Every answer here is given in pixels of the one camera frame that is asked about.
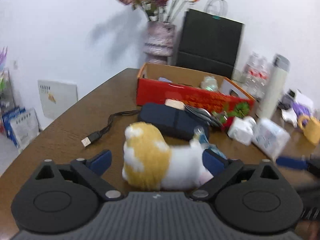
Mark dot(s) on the blue white snack packet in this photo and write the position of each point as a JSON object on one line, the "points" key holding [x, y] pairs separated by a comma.
{"points": [[201, 137]]}

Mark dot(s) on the purple cloth item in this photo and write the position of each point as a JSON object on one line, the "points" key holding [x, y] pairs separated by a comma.
{"points": [[300, 109]]}

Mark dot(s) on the white thermos bottle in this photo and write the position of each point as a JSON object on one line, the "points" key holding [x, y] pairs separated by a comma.
{"points": [[269, 102]]}

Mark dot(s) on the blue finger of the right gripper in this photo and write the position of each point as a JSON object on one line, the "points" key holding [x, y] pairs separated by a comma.
{"points": [[293, 163]]}

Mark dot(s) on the iridescent white bagged item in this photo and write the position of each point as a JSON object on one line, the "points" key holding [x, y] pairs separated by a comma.
{"points": [[210, 84]]}

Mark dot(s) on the water bottle pack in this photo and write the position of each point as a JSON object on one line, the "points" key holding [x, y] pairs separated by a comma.
{"points": [[256, 73]]}

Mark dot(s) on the white wall panel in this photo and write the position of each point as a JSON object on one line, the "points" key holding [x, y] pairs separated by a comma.
{"points": [[56, 97]]}

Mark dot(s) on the purple knitted hat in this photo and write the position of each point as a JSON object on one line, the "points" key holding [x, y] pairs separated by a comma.
{"points": [[162, 79]]}

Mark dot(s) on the wire rack with items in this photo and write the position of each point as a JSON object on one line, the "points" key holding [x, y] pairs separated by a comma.
{"points": [[7, 97]]}

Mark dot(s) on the navy zipper pouch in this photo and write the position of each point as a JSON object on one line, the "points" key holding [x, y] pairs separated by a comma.
{"points": [[172, 122]]}

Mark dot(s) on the blue white floor packages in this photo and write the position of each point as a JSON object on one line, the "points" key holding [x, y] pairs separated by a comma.
{"points": [[21, 126]]}

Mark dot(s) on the red orange cardboard box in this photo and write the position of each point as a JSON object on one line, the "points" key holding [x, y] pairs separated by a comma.
{"points": [[185, 87]]}

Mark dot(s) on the yellow mug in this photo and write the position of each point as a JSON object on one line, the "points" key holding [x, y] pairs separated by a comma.
{"points": [[310, 127]]}

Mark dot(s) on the crumpled white tissue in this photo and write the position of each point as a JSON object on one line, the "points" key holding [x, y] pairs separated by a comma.
{"points": [[289, 116]]}

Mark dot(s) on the white power adapter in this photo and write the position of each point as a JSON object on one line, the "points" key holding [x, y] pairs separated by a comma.
{"points": [[175, 104]]}

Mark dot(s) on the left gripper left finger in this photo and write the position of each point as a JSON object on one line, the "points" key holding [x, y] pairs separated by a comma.
{"points": [[89, 172]]}

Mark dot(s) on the black paper bag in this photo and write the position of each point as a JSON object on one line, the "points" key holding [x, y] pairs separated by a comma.
{"points": [[209, 42]]}

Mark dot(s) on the hamster plush toy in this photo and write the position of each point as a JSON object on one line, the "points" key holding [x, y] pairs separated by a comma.
{"points": [[150, 164]]}

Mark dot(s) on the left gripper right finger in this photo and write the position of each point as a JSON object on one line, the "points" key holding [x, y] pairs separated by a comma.
{"points": [[223, 171]]}

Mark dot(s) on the purple ceramic vase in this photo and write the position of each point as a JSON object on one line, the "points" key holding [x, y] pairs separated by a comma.
{"points": [[159, 42]]}

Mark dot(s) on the cotton swab plastic box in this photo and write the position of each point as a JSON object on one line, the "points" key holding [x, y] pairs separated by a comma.
{"points": [[270, 138]]}

